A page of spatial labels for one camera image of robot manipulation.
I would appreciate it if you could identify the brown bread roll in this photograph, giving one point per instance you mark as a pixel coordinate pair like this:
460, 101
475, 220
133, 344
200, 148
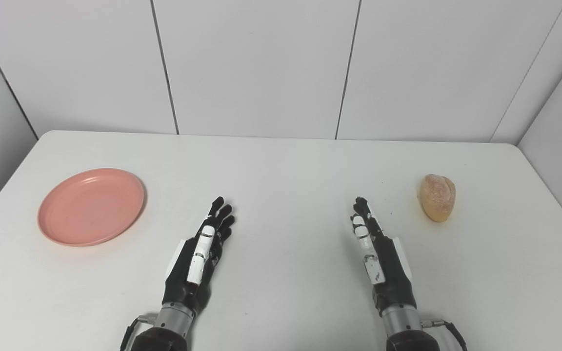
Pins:
437, 197

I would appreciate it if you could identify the pink round plate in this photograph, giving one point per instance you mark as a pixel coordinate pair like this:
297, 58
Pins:
91, 206

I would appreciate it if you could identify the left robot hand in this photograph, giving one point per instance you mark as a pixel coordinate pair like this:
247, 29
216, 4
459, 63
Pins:
198, 258

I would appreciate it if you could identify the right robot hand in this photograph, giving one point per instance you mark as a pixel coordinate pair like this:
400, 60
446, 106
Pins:
383, 263

